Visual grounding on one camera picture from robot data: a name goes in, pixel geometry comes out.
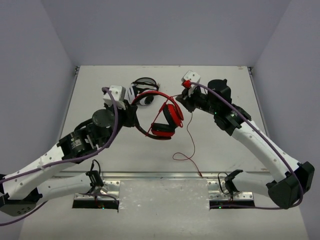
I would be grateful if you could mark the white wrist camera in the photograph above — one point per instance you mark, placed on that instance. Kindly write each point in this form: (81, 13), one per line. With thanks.
(114, 95)
(187, 79)

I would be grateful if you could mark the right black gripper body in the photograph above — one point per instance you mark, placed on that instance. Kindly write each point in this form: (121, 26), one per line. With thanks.
(200, 99)

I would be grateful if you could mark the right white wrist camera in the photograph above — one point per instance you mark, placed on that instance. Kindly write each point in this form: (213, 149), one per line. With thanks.
(187, 79)

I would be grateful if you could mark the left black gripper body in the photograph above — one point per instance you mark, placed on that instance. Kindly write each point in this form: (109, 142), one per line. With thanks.
(130, 113)

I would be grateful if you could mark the red black headphones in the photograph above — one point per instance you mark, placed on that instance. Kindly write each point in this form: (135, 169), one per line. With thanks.
(171, 111)

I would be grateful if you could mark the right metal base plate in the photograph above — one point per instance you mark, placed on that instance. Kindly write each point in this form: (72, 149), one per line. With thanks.
(218, 192)

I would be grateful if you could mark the metal base plate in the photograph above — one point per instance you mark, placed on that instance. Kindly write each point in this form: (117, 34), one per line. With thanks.
(218, 192)
(110, 190)

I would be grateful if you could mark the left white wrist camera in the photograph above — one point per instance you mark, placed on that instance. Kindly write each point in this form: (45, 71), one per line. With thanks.
(114, 95)

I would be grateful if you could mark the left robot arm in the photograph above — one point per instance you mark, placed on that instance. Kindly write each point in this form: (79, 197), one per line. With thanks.
(25, 189)

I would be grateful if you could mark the aluminium mounting rail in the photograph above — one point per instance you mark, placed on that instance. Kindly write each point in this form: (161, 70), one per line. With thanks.
(152, 175)

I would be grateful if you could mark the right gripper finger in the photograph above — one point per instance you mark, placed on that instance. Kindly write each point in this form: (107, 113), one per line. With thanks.
(183, 96)
(186, 104)

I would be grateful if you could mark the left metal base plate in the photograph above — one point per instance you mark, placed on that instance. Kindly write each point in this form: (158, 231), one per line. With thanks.
(110, 190)

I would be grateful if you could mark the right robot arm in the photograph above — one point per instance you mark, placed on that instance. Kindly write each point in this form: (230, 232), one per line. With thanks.
(288, 179)

